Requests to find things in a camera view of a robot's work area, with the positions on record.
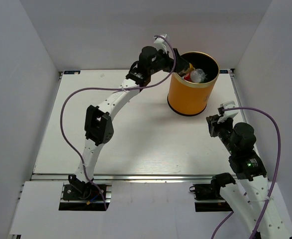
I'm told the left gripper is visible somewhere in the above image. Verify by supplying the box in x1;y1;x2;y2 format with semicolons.
149;47;189;75

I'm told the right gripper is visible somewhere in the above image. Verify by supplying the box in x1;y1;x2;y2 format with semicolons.
205;114;236;154

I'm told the yellow cap small bottle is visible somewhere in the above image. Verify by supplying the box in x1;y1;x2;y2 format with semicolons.
176;62;195;77

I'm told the red label clear bottle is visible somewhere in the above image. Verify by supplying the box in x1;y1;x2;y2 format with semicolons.
183;69;207;84

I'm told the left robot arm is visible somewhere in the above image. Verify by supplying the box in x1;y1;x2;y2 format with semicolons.
68;46;193;199

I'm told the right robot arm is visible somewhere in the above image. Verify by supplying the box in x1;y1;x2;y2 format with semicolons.
206;115;292;239

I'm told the orange cylindrical bin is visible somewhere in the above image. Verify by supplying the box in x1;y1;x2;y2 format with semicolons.
167;51;220;117

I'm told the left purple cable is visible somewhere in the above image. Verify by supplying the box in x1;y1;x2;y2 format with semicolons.
60;34;178;211

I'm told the purple cable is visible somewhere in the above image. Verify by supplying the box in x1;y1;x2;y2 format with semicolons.
210;107;282;239
60;34;178;211

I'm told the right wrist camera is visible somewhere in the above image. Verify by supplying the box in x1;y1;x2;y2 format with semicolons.
217;101;238;123

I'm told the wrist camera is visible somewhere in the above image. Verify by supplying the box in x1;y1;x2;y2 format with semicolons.
217;101;238;123
154;34;169;53

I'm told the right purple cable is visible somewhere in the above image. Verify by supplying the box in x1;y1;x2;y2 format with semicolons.
210;107;282;239

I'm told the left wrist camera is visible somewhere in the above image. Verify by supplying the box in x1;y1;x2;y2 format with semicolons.
154;34;169;53

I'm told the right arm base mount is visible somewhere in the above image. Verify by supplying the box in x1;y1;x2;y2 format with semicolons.
189;173;235;212

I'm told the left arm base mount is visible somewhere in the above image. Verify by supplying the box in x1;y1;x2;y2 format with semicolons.
59;184;106;212

